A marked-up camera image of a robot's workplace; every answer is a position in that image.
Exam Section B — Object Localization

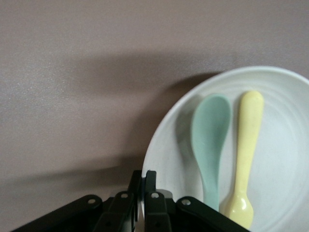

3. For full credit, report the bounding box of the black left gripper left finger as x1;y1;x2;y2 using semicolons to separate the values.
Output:
12;170;142;232

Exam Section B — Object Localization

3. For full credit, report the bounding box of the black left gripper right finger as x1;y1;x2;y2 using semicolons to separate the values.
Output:
144;170;252;232

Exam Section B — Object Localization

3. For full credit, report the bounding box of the green plastic spoon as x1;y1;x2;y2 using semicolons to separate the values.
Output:
191;94;232;212

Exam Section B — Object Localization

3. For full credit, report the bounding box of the yellow plastic fork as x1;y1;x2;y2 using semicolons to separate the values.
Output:
218;90;265;230

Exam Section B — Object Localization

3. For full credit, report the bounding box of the round white plate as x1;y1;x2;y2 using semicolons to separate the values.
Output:
141;66;309;232

